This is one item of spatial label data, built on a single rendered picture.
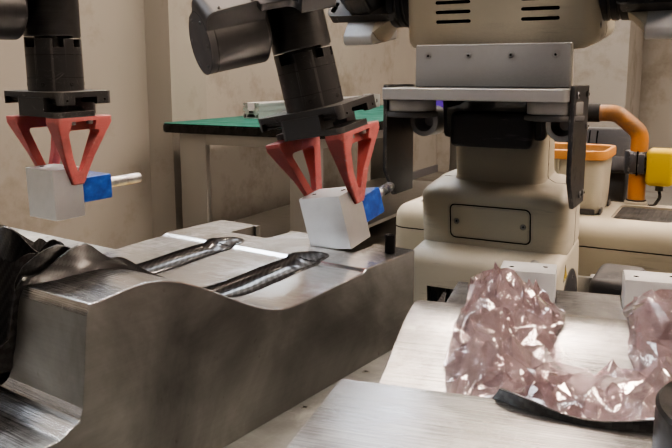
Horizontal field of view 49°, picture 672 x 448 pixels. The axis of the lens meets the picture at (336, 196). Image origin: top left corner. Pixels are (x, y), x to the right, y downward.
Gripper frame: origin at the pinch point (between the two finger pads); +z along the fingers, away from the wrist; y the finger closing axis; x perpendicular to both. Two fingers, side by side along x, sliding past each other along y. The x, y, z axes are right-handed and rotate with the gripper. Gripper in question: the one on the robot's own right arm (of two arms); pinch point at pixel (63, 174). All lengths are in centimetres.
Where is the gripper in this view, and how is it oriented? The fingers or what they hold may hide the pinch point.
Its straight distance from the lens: 85.5
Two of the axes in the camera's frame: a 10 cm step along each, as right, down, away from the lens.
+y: 8.1, 1.0, -5.8
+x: 5.9, -1.5, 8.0
